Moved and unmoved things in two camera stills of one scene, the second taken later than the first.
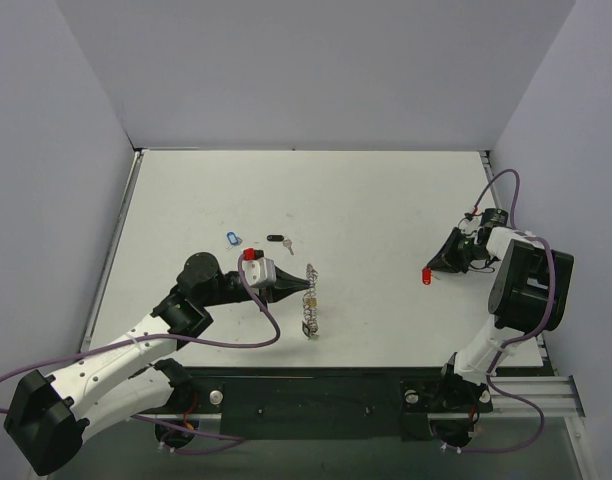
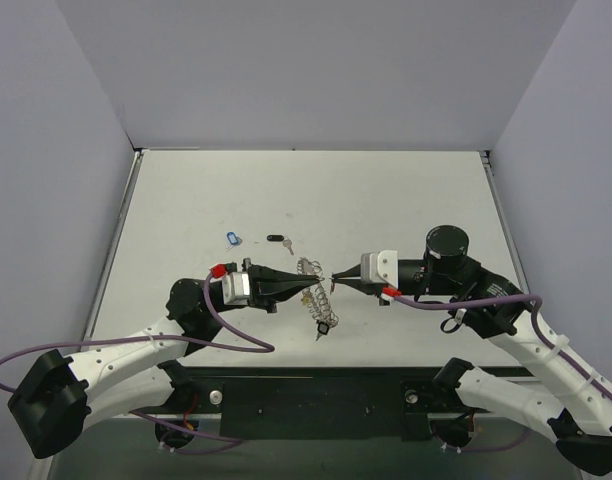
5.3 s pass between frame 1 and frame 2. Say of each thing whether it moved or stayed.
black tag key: stayed
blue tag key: stayed
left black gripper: stayed
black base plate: stayed
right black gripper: moved
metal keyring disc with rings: moved
